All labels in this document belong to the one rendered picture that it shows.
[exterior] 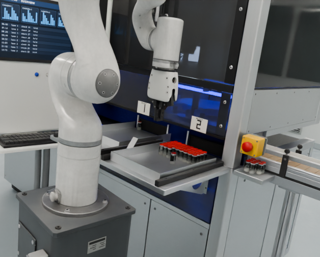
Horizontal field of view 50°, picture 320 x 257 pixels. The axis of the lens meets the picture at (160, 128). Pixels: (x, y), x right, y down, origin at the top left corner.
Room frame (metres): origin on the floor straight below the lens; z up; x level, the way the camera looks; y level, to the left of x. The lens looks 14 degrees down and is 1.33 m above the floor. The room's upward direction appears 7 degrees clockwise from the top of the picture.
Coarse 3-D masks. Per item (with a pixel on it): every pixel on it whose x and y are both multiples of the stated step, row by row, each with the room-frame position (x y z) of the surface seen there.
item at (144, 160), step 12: (156, 144) 1.44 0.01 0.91; (120, 156) 1.22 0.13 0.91; (132, 156) 1.33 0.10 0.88; (144, 156) 1.35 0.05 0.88; (156, 156) 1.37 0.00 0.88; (132, 168) 1.17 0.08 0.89; (144, 168) 1.13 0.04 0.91; (156, 168) 1.22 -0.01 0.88; (168, 168) 1.24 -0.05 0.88; (180, 168) 1.17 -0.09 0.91; (192, 168) 1.22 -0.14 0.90
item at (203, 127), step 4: (192, 116) 1.48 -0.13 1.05; (192, 120) 1.47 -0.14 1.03; (196, 120) 1.46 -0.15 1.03; (204, 120) 1.43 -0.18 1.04; (192, 124) 1.47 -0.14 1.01; (196, 124) 1.46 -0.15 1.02; (204, 124) 1.43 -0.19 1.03; (192, 128) 1.47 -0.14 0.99; (196, 128) 1.46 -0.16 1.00; (200, 128) 1.44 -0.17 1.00; (204, 128) 1.43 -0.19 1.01; (204, 132) 1.43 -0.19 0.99
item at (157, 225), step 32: (32, 160) 2.37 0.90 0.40; (128, 192) 1.70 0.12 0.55; (256, 192) 1.55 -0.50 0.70; (160, 224) 1.54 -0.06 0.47; (192, 224) 1.42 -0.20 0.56; (256, 224) 1.61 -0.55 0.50; (128, 256) 1.67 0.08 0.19; (160, 256) 1.52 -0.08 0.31; (192, 256) 1.40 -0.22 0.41; (224, 256) 1.38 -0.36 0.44; (256, 256) 1.68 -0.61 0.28
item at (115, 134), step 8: (104, 128) 1.66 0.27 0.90; (112, 128) 1.69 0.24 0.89; (120, 128) 1.74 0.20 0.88; (128, 128) 1.77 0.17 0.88; (136, 128) 1.79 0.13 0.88; (104, 136) 1.45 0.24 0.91; (112, 136) 1.58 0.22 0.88; (120, 136) 1.60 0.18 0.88; (128, 136) 1.62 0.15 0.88; (136, 136) 1.64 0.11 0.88; (144, 136) 1.65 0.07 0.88; (152, 136) 1.55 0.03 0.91; (160, 136) 1.59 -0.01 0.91; (168, 136) 1.64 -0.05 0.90; (112, 144) 1.42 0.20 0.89; (120, 144) 1.40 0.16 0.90
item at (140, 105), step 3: (138, 102) 1.70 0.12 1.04; (141, 102) 1.68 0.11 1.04; (144, 102) 1.67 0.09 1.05; (138, 105) 1.70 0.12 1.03; (141, 105) 1.68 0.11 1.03; (147, 105) 1.66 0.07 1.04; (138, 108) 1.70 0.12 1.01; (141, 108) 1.68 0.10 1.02; (147, 108) 1.65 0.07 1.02; (138, 111) 1.69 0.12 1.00; (141, 111) 1.68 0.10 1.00; (147, 111) 1.65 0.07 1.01; (144, 114) 1.67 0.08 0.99; (147, 114) 1.65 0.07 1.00
